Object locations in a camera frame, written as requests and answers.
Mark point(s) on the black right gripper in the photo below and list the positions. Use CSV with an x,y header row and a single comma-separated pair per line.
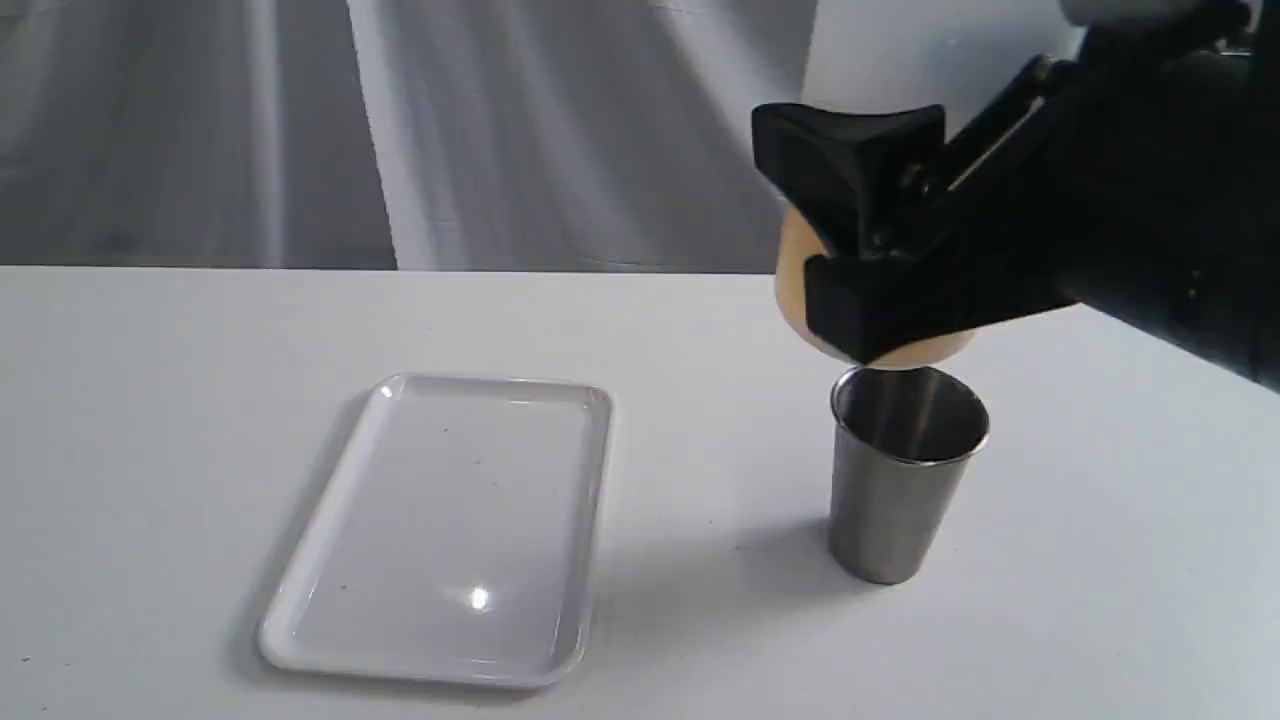
x,y
1159,207

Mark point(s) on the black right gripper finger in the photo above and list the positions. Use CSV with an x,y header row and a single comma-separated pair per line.
x,y
892,186

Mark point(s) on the translucent squeeze bottle amber liquid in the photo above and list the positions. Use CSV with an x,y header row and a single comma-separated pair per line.
x,y
874,57

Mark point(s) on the stainless steel cup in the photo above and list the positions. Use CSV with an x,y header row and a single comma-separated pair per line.
x,y
903,440

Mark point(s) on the white plastic tray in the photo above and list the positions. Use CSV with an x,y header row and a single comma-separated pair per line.
x,y
454,540

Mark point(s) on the grey fabric backdrop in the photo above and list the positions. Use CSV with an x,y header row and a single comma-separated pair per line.
x,y
421,136

